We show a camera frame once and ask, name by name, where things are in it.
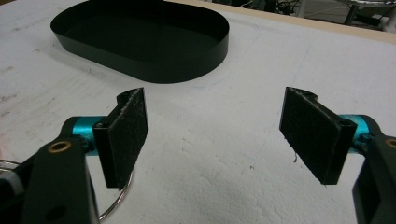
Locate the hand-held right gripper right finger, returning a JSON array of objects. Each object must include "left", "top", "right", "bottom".
[{"left": 278, "top": 86, "right": 372, "bottom": 186}]

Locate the black oval tray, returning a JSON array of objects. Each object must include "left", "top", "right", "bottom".
[{"left": 49, "top": 0, "right": 231, "bottom": 84}]

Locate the grey metal stand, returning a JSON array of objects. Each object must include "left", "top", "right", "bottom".
[{"left": 342, "top": 0, "right": 396, "bottom": 28}]

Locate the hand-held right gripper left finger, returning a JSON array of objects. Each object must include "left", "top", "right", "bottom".
[{"left": 72, "top": 87, "right": 149, "bottom": 190}]

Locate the large metal key ring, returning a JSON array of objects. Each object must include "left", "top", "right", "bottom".
[{"left": 0, "top": 159, "right": 134, "bottom": 222}]

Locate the tangle of floor cables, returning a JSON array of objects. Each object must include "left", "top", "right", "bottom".
[{"left": 236, "top": 0, "right": 300, "bottom": 15}]

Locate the wooden table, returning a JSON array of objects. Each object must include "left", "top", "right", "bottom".
[{"left": 0, "top": 0, "right": 396, "bottom": 45}]

